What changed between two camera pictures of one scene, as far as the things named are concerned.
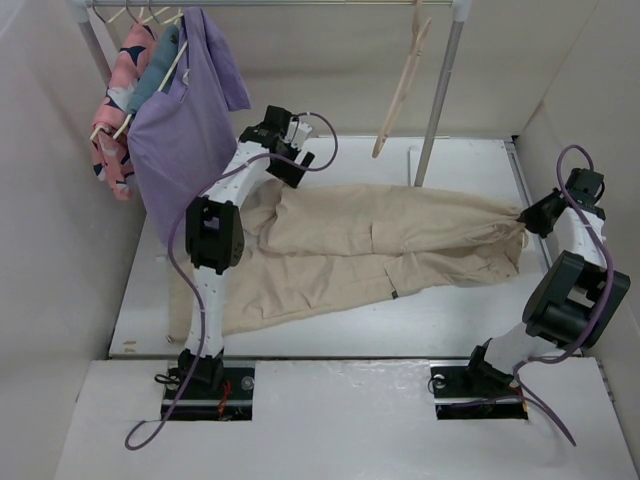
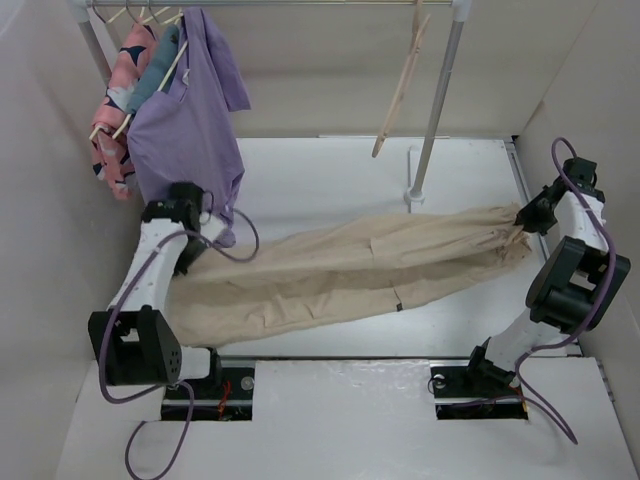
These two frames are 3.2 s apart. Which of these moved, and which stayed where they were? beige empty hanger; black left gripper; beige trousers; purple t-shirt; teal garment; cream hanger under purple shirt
Moved: beige trousers; black left gripper
Stayed: beige empty hanger; teal garment; purple t-shirt; cream hanger under purple shirt
